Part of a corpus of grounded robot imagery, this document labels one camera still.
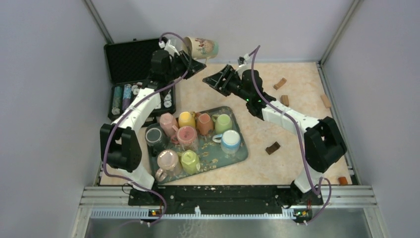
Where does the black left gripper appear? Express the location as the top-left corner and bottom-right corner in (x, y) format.
(165, 49), (206, 81)

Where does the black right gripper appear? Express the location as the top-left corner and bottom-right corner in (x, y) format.
(203, 65), (251, 102)

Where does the cream patterned mug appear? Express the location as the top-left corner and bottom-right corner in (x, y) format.
(183, 37), (219, 64)

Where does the light green mug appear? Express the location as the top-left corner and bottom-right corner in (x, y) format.
(211, 114), (233, 134)

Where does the white and blue mug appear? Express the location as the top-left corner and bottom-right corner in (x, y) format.
(212, 129), (241, 154)

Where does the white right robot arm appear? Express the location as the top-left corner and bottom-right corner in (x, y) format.
(203, 65), (347, 204)

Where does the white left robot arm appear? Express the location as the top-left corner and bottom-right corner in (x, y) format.
(100, 49), (206, 205)

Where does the terracotta upside-down mug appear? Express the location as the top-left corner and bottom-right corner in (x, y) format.
(196, 113), (214, 136)

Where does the yellow upside-down mug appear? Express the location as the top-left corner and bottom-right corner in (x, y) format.
(178, 111), (196, 128)

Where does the red-bottomed glass mug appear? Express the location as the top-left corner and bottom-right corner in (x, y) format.
(170, 125), (199, 151)

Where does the pink upside-down mug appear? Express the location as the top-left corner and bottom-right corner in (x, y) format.
(159, 113), (179, 137)

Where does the lime green faceted mug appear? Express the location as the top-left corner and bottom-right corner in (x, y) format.
(181, 150), (201, 175)

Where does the black upside-down mug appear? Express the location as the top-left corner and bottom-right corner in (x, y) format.
(145, 127), (169, 150)

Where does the light pink glass mug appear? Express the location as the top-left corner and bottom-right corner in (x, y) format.
(155, 149), (183, 182)

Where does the curved brown wooden block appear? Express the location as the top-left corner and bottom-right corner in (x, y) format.
(273, 77), (287, 90)

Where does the black poker chip case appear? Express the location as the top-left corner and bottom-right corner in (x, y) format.
(104, 38), (160, 121)

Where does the brown rectangular wooden block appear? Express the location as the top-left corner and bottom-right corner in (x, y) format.
(280, 95), (290, 107)

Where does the teal floral serving tray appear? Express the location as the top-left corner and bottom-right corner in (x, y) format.
(147, 106), (249, 184)

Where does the dark brown wooden block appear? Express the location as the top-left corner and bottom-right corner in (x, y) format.
(265, 141), (281, 155)

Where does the light wooden block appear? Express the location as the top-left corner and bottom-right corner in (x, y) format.
(320, 94), (332, 109)

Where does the orange-brown wooden block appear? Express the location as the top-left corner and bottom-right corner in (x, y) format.
(338, 177), (349, 186)

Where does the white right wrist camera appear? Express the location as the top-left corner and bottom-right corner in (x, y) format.
(236, 55), (252, 72)

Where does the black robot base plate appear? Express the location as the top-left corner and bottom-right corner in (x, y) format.
(128, 185), (323, 215)

